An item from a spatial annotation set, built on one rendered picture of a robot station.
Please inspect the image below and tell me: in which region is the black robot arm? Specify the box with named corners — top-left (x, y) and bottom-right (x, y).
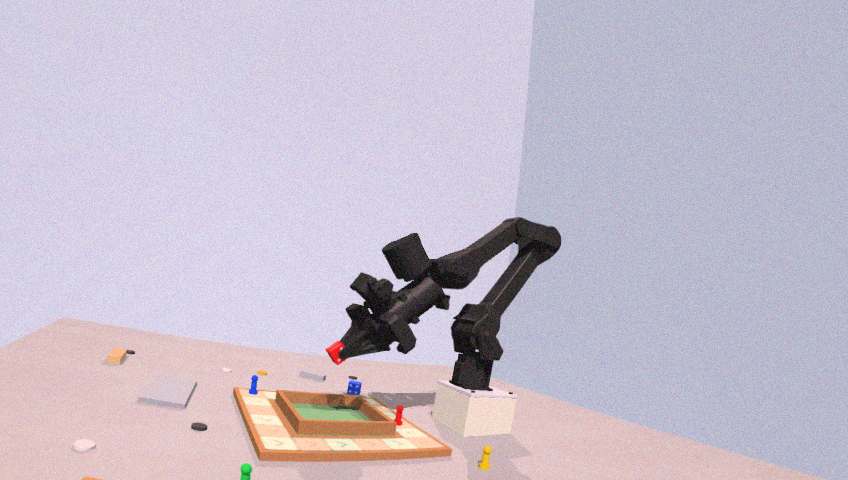
top-left (350, 217), bottom-right (561, 391)

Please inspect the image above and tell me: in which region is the red die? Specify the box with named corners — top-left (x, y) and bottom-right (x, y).
top-left (326, 342), bottom-right (346, 365)

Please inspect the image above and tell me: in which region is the yellow game pawn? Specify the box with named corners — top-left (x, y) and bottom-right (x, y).
top-left (478, 446), bottom-right (492, 470)

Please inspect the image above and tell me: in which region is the small orange block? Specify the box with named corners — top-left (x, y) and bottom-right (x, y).
top-left (106, 347), bottom-right (127, 365)

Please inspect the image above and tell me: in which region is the blue die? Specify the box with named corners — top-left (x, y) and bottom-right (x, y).
top-left (347, 380), bottom-right (362, 396)

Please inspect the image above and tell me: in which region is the red pawn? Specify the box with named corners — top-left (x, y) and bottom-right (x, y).
top-left (393, 405), bottom-right (403, 426)

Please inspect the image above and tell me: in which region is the green pawn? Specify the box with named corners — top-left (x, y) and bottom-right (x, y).
top-left (240, 463), bottom-right (253, 480)

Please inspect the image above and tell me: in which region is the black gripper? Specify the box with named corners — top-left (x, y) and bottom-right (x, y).
top-left (338, 289), bottom-right (421, 359)

